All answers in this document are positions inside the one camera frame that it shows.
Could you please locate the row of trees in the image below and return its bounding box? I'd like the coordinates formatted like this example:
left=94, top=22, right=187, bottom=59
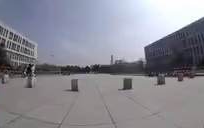
left=34, top=61, right=146, bottom=75

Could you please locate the row of concrete bollards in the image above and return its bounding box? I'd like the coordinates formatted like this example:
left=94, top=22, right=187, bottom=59
left=0, top=72, right=196, bottom=93

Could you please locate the grey paved plaza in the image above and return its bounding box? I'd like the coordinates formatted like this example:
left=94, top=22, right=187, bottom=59
left=0, top=73, right=204, bottom=128

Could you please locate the person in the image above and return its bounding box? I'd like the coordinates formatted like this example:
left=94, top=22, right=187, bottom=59
left=25, top=63, right=36, bottom=78

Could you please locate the dark glass building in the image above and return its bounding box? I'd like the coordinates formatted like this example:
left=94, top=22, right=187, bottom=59
left=143, top=12, right=204, bottom=74

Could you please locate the row of parked bicycles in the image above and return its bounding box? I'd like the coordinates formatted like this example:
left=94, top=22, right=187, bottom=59
left=164, top=68, right=204, bottom=77

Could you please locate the white building with many windows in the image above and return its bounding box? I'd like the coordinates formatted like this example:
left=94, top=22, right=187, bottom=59
left=0, top=16, right=39, bottom=68

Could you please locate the tree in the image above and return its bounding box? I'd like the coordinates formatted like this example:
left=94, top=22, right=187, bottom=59
left=0, top=43, right=12, bottom=66

